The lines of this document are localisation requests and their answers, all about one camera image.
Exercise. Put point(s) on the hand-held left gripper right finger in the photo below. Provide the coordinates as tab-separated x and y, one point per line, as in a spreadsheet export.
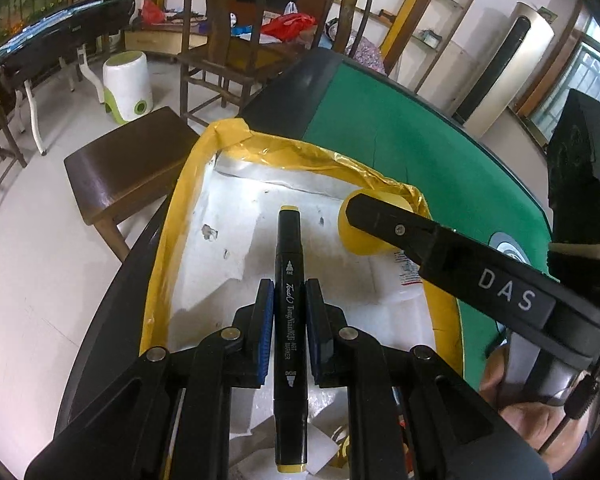
314	332

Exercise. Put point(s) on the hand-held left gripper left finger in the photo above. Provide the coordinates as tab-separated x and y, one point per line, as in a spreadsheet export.
267	332

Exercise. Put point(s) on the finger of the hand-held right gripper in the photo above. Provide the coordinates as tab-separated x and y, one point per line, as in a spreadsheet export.
480	275

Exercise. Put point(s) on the black marker pen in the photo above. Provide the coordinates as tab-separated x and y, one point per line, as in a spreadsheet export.
290	310

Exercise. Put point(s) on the yellow-lined white box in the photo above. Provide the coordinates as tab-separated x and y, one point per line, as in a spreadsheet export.
220	270

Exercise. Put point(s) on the yellow medicine bottle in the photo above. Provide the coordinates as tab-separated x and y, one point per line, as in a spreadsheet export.
367	242

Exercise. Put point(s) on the person's right hand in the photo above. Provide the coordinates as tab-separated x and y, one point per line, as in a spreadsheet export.
520	425

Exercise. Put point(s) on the barred window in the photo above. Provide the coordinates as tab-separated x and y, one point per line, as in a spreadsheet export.
580	80

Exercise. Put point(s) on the standing air conditioner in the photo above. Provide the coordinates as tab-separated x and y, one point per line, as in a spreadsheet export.
510	70

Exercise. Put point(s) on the brown wooden stool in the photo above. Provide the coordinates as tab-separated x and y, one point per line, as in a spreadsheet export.
130	160

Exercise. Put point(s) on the floral cloth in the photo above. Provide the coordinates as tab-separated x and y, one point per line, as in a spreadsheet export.
365	52

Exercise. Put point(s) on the dark wooden chair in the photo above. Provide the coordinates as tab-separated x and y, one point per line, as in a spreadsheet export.
215	60
347	10

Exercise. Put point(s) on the red plastic bag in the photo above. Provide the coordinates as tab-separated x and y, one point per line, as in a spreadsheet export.
151	11
285	25

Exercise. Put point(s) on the black glossy side table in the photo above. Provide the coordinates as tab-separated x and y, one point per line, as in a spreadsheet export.
55	25

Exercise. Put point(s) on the wooden wall shelf unit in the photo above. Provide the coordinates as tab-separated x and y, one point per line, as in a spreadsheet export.
415	0

